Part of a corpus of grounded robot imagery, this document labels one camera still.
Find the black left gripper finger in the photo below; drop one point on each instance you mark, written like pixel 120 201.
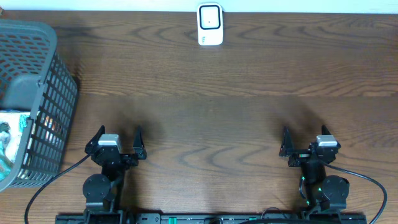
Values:
pixel 138 145
pixel 93 145

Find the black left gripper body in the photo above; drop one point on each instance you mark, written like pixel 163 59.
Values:
pixel 127 163

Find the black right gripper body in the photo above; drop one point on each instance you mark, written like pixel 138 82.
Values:
pixel 300 156

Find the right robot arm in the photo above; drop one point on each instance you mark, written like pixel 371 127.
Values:
pixel 325 194

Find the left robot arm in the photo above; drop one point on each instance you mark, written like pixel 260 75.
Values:
pixel 103 191

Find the white barcode scanner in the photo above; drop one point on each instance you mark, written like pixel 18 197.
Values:
pixel 210 24

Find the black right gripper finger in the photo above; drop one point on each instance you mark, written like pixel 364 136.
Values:
pixel 325 130
pixel 287 146

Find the grey plastic mesh basket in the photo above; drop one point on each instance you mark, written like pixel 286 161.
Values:
pixel 35 80

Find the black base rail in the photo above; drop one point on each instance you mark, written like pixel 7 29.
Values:
pixel 156 218

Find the white teal package in basket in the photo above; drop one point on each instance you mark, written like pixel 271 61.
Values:
pixel 12 126

